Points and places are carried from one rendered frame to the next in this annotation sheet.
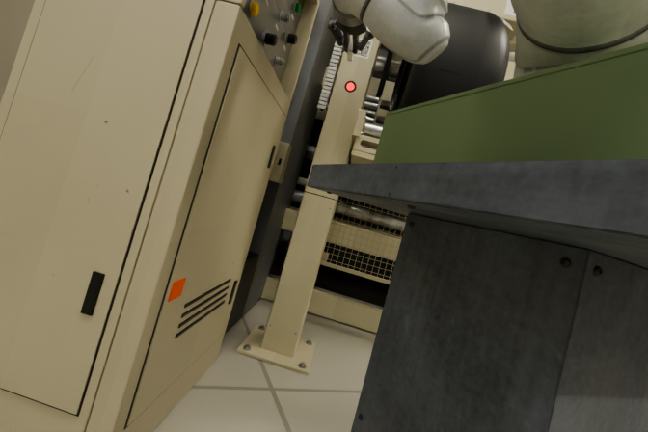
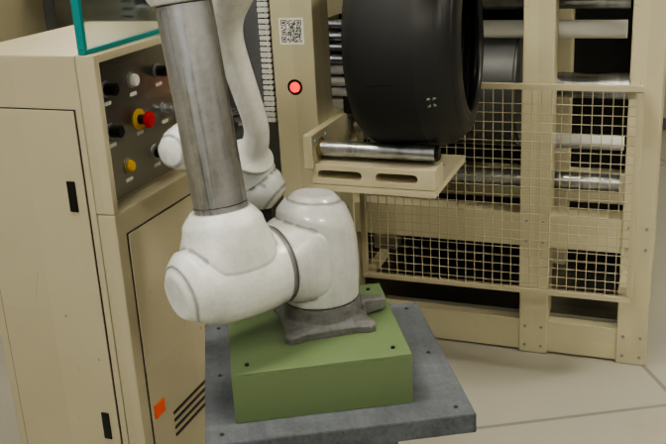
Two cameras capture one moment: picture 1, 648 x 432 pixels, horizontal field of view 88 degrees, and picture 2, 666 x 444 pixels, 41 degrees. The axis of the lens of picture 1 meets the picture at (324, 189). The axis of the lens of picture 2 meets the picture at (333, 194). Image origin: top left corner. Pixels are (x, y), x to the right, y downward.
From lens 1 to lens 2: 171 cm
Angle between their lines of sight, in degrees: 27
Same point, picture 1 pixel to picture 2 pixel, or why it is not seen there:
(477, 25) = (398, 12)
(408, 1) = not seen: hidden behind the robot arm
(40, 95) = (19, 304)
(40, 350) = not seen: outside the picture
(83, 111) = (49, 310)
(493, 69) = (428, 70)
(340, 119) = (296, 132)
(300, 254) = not seen: hidden behind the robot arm
